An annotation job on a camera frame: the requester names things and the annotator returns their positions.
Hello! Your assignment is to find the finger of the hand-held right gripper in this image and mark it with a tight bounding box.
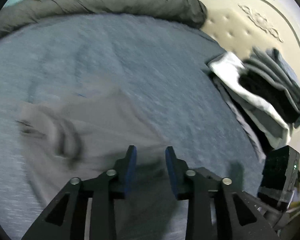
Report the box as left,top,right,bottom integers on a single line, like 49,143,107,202
196,167,223,180

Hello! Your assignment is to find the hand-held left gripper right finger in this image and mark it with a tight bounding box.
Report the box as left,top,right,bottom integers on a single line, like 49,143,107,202
165,146,278,240

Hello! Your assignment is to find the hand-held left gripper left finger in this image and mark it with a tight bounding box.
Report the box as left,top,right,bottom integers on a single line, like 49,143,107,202
21,145,137,240

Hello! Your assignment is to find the grey t-shirt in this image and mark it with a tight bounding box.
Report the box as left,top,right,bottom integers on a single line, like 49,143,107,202
15,87,190,240

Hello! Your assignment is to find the stack of folded clothes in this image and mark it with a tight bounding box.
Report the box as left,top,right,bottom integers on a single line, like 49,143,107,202
207,47,300,160

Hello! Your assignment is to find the blue checkered garment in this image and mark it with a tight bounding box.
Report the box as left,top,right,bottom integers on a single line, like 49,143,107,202
270,48,300,132

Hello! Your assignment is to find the bed with blue sheet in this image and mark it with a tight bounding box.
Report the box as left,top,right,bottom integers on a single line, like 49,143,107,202
0,14,265,240

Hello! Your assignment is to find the cream tufted headboard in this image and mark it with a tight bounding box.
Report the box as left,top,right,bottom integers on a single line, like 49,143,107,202
187,0,300,150

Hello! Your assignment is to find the rolled dark grey duvet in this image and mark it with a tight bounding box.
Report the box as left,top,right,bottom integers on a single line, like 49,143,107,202
0,0,207,45

